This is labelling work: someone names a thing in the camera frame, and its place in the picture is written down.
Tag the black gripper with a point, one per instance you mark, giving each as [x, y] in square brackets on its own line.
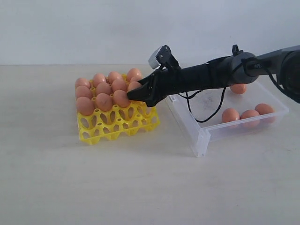
[157, 86]

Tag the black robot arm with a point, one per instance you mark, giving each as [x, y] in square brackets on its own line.
[282, 66]

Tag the yellow plastic egg tray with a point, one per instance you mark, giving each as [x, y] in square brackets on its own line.
[118, 120]

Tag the clear plastic box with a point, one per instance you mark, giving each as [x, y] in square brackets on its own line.
[200, 118]

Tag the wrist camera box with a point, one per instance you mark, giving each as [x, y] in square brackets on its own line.
[163, 58]

